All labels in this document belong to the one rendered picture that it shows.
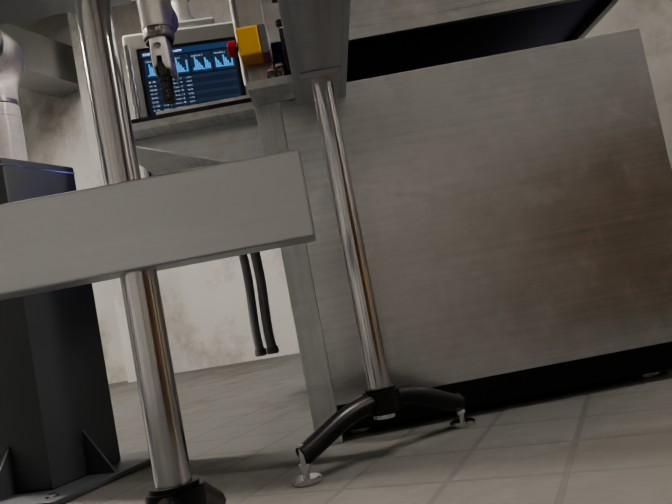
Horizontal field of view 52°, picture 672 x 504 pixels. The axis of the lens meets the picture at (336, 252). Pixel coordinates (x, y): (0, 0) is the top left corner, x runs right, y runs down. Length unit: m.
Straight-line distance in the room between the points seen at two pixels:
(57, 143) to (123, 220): 6.05
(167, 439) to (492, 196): 1.09
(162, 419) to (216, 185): 0.32
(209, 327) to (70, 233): 4.97
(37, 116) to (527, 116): 5.88
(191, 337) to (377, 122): 4.45
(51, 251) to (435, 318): 1.02
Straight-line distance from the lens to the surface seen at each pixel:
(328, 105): 1.55
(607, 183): 1.87
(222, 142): 1.89
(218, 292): 5.84
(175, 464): 0.98
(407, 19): 1.87
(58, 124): 7.02
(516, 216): 1.78
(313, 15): 1.29
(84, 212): 0.98
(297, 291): 1.72
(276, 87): 1.68
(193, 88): 2.91
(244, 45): 1.75
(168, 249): 0.94
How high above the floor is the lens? 0.34
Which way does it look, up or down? 4 degrees up
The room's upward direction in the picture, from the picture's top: 11 degrees counter-clockwise
